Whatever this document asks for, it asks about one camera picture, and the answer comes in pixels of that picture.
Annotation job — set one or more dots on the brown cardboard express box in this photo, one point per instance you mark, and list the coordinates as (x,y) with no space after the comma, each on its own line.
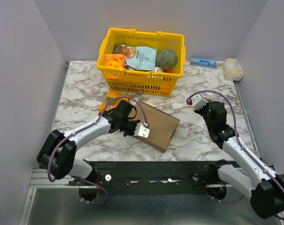
(162,127)

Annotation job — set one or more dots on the orange fruit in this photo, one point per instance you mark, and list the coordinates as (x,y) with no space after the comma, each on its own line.
(169,70)

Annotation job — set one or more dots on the yellow plastic shopping basket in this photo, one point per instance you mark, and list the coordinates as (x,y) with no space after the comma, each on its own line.
(142,81)

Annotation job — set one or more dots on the orange snack box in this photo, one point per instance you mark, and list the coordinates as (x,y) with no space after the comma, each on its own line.
(115,60)

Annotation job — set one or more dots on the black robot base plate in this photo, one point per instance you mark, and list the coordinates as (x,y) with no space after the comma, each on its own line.
(155,178)

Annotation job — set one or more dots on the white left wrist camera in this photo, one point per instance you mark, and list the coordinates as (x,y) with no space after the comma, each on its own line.
(142,130)

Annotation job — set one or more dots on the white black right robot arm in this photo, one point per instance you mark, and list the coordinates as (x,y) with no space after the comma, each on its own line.
(261,185)

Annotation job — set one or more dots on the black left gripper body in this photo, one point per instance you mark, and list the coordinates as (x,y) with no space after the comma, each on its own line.
(130,129)

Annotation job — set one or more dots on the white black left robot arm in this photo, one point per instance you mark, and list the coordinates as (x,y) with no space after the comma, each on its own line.
(57,155)

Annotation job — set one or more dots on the orange gummy candy bag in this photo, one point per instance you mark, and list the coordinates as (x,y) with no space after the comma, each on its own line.
(109,96)

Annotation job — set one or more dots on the blue flat package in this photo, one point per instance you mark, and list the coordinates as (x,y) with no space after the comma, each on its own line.
(203,63)

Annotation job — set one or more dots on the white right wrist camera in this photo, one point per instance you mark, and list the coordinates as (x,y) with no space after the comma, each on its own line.
(197,102)

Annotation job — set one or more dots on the green netted melon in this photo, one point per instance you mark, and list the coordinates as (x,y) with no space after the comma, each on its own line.
(166,59)

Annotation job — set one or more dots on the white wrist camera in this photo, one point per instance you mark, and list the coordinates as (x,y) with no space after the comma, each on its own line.
(142,130)
(197,102)

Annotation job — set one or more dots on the light blue cassava chips bag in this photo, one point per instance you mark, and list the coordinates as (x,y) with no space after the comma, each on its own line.
(140,57)

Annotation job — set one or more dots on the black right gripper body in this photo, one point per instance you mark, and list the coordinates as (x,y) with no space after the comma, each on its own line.
(203,110)

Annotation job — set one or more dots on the white cup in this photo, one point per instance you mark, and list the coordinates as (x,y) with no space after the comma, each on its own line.
(158,70)

